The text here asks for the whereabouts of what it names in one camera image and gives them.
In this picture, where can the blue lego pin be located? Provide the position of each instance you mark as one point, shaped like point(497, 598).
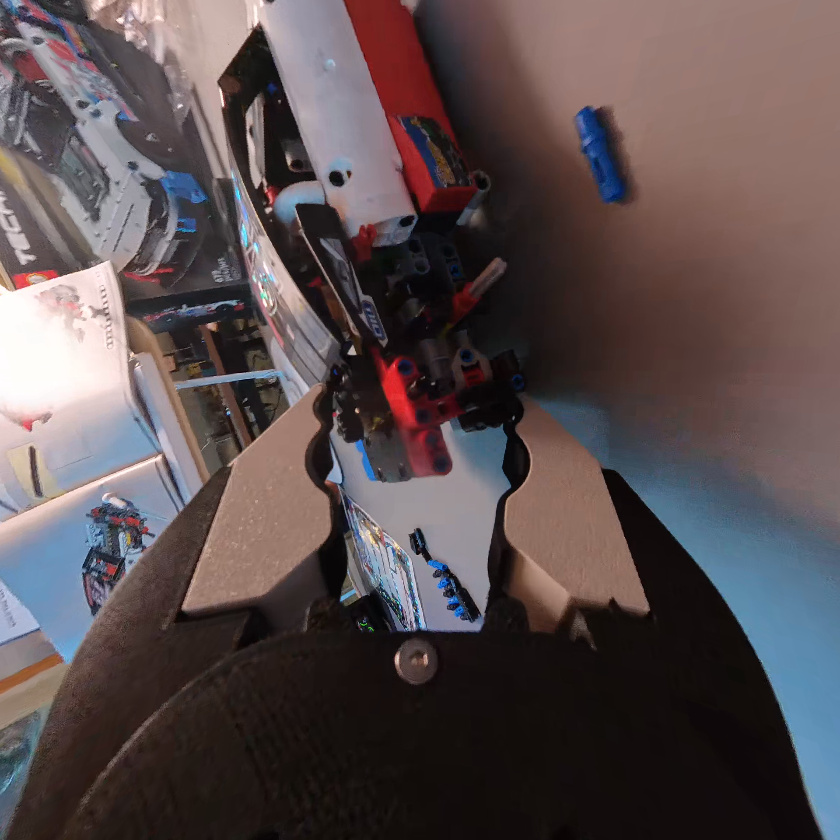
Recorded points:
point(600, 154)

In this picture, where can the holographic sticker sheet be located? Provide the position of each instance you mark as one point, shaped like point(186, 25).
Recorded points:
point(387, 571)

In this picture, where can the white instruction booklet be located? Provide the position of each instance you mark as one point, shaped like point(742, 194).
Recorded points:
point(52, 394)

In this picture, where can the black blue lego connector strip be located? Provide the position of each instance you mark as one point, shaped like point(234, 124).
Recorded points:
point(453, 587)

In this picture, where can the white book stand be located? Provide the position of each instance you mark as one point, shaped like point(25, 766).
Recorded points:
point(157, 394)

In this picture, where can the black lego set box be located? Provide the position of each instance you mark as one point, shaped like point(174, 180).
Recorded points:
point(98, 164)

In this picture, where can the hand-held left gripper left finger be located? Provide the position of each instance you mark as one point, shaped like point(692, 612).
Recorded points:
point(262, 538)

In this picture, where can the small black device green display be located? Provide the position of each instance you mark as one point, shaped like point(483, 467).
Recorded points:
point(364, 620)

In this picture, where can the lego car model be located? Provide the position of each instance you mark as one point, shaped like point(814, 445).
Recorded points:
point(341, 131)

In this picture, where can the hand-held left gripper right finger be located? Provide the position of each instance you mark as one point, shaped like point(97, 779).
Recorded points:
point(571, 538)

